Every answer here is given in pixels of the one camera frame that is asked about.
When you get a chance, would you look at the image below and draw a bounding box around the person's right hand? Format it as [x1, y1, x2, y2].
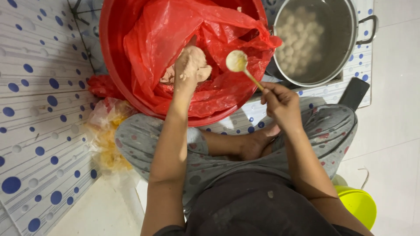
[260, 82, 304, 132]

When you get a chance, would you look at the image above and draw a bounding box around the person's left hand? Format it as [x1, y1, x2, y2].
[173, 45, 213, 95]

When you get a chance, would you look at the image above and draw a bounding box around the golden metal spoon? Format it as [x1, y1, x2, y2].
[225, 50, 265, 92]

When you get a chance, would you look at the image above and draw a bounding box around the pink meat paste lump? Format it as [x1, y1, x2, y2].
[160, 45, 213, 84]

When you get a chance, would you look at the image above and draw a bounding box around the person's foot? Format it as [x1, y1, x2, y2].
[239, 123, 282, 162]

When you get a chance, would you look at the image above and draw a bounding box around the heap of white meatballs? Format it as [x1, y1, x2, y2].
[276, 6, 325, 76]

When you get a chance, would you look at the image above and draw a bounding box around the red plastic bag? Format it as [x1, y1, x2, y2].
[87, 0, 283, 118]

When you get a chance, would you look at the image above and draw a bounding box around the steel cooking pot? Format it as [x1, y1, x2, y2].
[265, 0, 379, 88]

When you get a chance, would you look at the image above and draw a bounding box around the black flat object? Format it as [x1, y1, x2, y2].
[338, 77, 371, 112]

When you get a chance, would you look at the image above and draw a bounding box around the person's dark shirt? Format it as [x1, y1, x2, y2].
[152, 170, 365, 236]

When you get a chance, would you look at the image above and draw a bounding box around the yellow-green plastic container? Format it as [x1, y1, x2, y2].
[334, 185, 377, 231]

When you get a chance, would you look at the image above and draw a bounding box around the red plastic basin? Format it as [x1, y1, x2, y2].
[99, 0, 273, 127]

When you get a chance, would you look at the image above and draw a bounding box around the clear yellowish plastic bag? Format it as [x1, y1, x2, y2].
[85, 97, 140, 176]

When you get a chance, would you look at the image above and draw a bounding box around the blue dotted floor mat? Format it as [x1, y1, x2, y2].
[0, 0, 375, 236]

